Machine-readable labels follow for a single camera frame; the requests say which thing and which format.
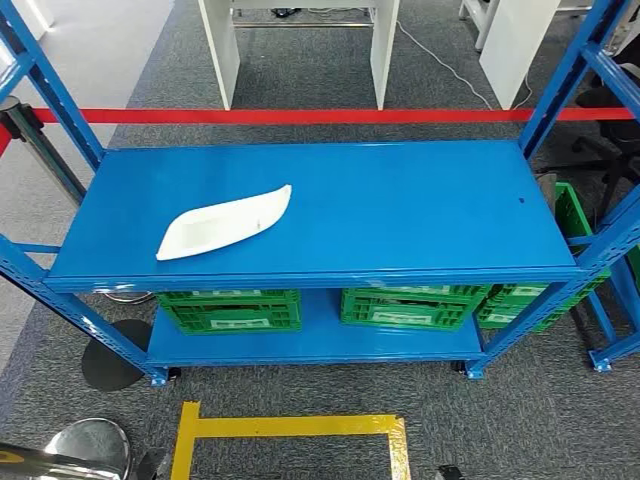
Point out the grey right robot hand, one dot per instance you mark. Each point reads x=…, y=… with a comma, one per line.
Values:
x=449, y=474

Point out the black round floor base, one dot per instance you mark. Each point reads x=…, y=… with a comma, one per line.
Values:
x=112, y=358

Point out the white curved plastic part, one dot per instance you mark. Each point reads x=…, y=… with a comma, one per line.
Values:
x=220, y=225

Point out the white desk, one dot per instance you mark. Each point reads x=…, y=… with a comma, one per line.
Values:
x=223, y=53
x=515, y=46

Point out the blue metal shelf rack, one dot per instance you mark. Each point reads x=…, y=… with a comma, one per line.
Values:
x=350, y=212
x=602, y=362

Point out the chrome stanchion post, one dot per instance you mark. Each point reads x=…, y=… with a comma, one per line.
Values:
x=95, y=440
x=45, y=156

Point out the red barrier belt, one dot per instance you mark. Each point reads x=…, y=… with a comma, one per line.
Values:
x=300, y=116

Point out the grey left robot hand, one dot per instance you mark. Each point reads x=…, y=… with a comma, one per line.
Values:
x=152, y=467

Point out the black office chair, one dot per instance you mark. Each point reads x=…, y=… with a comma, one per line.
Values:
x=617, y=142

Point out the green plastic crate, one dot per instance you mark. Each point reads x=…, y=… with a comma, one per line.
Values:
x=230, y=311
x=570, y=212
x=410, y=308

